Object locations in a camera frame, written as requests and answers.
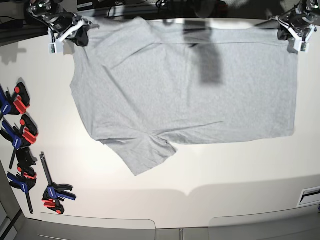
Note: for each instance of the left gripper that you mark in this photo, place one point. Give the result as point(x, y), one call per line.
point(296, 24)

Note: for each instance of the grey T-shirt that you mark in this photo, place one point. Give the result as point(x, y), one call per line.
point(142, 86)

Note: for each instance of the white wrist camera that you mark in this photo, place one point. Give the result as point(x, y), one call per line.
point(301, 46)
point(55, 47)

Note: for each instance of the top blue red bar clamp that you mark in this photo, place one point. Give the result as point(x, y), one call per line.
point(15, 104)

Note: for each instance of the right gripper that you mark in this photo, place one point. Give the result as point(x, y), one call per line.
point(63, 21)

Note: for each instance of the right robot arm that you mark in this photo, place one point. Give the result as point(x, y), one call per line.
point(38, 9)

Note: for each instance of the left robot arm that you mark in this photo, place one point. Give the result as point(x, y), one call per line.
point(307, 5)

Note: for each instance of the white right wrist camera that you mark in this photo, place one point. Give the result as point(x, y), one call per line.
point(55, 47)

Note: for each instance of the lower blue red bar clamp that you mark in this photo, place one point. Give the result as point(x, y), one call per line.
point(54, 193)

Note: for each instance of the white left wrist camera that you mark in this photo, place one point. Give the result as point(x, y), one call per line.
point(301, 46)

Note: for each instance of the blue red bar clamp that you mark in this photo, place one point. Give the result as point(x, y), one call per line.
point(15, 104)
point(20, 138)
point(54, 193)

